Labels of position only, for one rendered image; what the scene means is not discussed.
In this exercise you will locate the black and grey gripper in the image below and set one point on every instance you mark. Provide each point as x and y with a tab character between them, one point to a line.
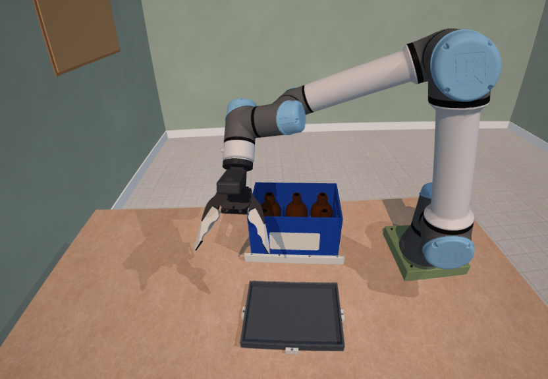
237	202

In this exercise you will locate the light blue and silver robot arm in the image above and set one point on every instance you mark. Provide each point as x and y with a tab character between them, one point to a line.
465	65

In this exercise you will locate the blue plastic crate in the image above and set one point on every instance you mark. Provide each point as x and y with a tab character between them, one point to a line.
297	235

